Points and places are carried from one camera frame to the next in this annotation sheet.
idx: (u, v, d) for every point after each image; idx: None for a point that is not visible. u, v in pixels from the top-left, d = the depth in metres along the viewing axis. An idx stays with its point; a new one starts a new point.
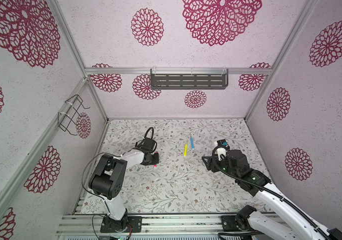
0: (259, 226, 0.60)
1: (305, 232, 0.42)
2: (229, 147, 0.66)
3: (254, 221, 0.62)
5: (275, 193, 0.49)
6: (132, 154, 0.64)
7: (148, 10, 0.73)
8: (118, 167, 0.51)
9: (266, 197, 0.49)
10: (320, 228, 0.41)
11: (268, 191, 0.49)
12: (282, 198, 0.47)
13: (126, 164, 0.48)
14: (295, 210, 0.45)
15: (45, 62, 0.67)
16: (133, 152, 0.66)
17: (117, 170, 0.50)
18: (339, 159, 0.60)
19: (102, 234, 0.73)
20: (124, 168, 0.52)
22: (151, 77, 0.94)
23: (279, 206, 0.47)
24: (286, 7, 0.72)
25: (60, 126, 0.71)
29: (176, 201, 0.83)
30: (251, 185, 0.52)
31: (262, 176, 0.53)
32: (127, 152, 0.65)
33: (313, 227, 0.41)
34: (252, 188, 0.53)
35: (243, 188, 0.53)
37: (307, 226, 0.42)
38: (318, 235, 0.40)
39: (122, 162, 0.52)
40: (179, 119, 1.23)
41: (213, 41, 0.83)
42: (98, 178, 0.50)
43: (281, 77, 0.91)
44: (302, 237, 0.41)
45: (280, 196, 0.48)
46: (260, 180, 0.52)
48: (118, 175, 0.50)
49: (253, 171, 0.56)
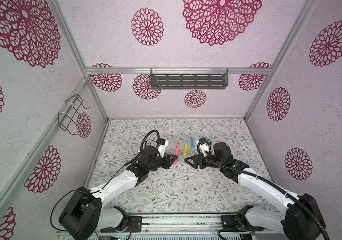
0: (256, 220, 0.60)
1: (278, 200, 0.46)
2: (210, 143, 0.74)
3: (252, 216, 0.62)
5: (250, 173, 0.55)
6: (117, 186, 0.52)
7: (148, 10, 0.73)
8: (89, 209, 0.42)
9: (245, 178, 0.55)
10: (290, 194, 0.45)
11: (245, 173, 0.56)
12: (257, 176, 0.54)
13: (100, 207, 0.43)
14: (268, 183, 0.50)
15: (45, 62, 0.67)
16: (121, 179, 0.55)
17: (87, 213, 0.42)
18: (339, 159, 0.60)
19: (102, 234, 0.73)
20: (96, 211, 0.43)
22: (151, 77, 0.94)
23: (255, 183, 0.52)
24: (286, 7, 0.72)
25: (60, 126, 0.71)
29: (176, 201, 0.83)
30: (232, 173, 0.59)
31: (242, 164, 0.60)
32: (114, 179, 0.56)
33: (284, 194, 0.46)
34: (234, 176, 0.59)
35: (227, 176, 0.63)
37: (279, 195, 0.46)
38: (288, 200, 0.44)
39: (95, 204, 0.42)
40: (179, 119, 1.23)
41: (213, 41, 0.83)
42: (69, 216, 0.43)
43: (281, 77, 0.91)
44: (277, 205, 0.47)
45: (254, 174, 0.54)
46: (240, 167, 0.59)
48: (87, 219, 0.41)
49: (235, 161, 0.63)
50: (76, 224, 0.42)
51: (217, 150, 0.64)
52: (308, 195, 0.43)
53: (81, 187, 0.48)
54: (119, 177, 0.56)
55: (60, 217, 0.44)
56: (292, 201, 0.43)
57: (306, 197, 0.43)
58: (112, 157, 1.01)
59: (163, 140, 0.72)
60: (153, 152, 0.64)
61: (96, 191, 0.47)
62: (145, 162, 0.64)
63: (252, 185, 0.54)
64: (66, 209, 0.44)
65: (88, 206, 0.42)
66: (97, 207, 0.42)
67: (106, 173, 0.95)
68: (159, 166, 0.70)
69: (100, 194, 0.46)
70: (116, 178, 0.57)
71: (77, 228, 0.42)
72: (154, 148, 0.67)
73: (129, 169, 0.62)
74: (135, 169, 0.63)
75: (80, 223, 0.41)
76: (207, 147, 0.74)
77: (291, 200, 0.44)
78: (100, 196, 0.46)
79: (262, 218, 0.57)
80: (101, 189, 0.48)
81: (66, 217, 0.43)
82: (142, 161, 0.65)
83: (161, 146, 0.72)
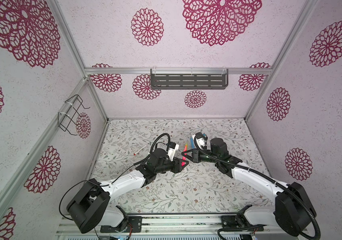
0: (255, 217, 0.60)
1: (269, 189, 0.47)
2: (207, 137, 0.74)
3: (249, 213, 0.63)
5: (243, 166, 0.57)
6: (126, 182, 0.53)
7: (148, 10, 0.73)
8: (97, 202, 0.43)
9: (238, 172, 0.57)
10: (280, 183, 0.47)
11: (238, 167, 0.58)
12: (249, 169, 0.56)
13: (107, 201, 0.44)
14: (259, 174, 0.52)
15: (45, 62, 0.67)
16: (129, 177, 0.56)
17: (94, 206, 0.43)
18: (338, 159, 0.60)
19: (102, 234, 0.73)
20: (102, 206, 0.43)
22: (151, 77, 0.94)
23: (246, 176, 0.55)
24: (286, 7, 0.72)
25: (60, 126, 0.71)
29: (176, 201, 0.83)
30: (227, 168, 0.62)
31: (236, 158, 0.63)
32: (123, 176, 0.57)
33: (273, 183, 0.47)
34: (228, 171, 0.62)
35: (221, 171, 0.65)
37: (269, 184, 0.48)
38: (278, 188, 0.46)
39: (103, 197, 0.43)
40: (179, 119, 1.23)
41: (213, 41, 0.83)
42: (77, 205, 0.45)
43: (281, 77, 0.91)
44: (267, 194, 0.49)
45: (246, 167, 0.57)
46: (235, 161, 0.61)
48: (93, 211, 0.42)
49: (230, 156, 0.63)
50: (82, 216, 0.43)
51: (213, 145, 0.65)
52: (297, 183, 0.45)
53: (93, 179, 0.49)
54: (128, 175, 0.57)
55: (69, 205, 0.45)
56: (281, 189, 0.45)
57: (295, 185, 0.45)
58: (112, 157, 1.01)
59: (174, 144, 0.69)
60: (163, 156, 0.64)
61: (105, 185, 0.48)
62: (154, 165, 0.64)
63: (246, 177, 0.55)
64: (75, 198, 0.45)
65: (96, 199, 0.43)
66: (105, 200, 0.43)
67: (106, 173, 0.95)
68: (168, 169, 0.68)
69: (109, 188, 0.48)
70: (125, 175, 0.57)
71: (83, 218, 0.43)
72: (164, 151, 0.67)
73: (138, 169, 0.63)
74: (143, 170, 0.64)
75: (86, 214, 0.42)
76: (203, 141, 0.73)
77: (280, 188, 0.46)
78: (110, 190, 0.47)
79: (259, 214, 0.57)
80: (110, 184, 0.49)
81: (74, 206, 0.45)
82: (151, 163, 0.65)
83: (171, 149, 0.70)
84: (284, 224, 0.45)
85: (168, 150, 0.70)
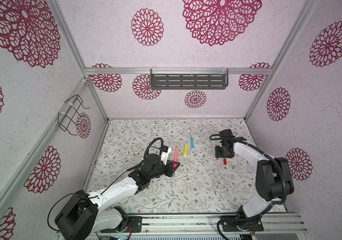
0: (250, 209, 0.63)
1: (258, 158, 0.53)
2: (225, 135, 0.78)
3: (247, 206, 0.65)
5: (243, 141, 0.65)
6: (116, 192, 0.52)
7: (149, 10, 0.73)
8: (85, 215, 0.41)
9: (237, 145, 0.66)
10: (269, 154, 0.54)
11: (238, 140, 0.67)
12: (247, 143, 0.63)
13: (96, 212, 0.43)
14: (254, 147, 0.59)
15: (45, 62, 0.67)
16: (121, 186, 0.54)
17: (83, 218, 0.41)
18: (338, 159, 0.60)
19: (102, 234, 0.73)
20: (91, 218, 0.42)
22: (151, 77, 0.94)
23: (243, 148, 0.62)
24: (286, 7, 0.72)
25: (60, 126, 0.71)
29: (176, 201, 0.83)
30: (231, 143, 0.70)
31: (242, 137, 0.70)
32: (113, 185, 0.54)
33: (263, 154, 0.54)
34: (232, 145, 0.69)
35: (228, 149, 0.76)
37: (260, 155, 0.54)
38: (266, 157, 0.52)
39: (91, 210, 0.42)
40: (179, 119, 1.23)
41: (213, 41, 0.83)
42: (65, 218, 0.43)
43: (282, 77, 0.91)
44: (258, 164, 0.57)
45: (245, 142, 0.64)
46: (240, 138, 0.68)
48: (81, 224, 0.41)
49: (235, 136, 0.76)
50: (70, 228, 0.42)
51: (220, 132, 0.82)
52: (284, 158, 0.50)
53: (80, 190, 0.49)
54: (119, 183, 0.56)
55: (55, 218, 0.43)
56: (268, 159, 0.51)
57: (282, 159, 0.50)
58: (112, 157, 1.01)
59: (166, 147, 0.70)
60: (157, 162, 0.63)
61: (94, 196, 0.46)
62: (148, 171, 0.63)
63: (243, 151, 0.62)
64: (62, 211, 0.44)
65: (85, 211, 0.42)
66: (93, 213, 0.42)
67: (106, 173, 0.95)
68: (162, 173, 0.71)
69: (98, 200, 0.46)
70: (116, 184, 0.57)
71: (71, 230, 0.42)
72: (157, 157, 0.65)
73: (131, 175, 0.62)
74: (137, 176, 0.63)
75: (75, 226, 0.41)
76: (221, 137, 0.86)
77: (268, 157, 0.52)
78: (98, 201, 0.46)
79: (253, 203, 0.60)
80: (100, 195, 0.48)
81: (61, 219, 0.44)
82: (145, 169, 0.64)
83: (163, 153, 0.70)
84: (259, 188, 0.51)
85: (161, 154, 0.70)
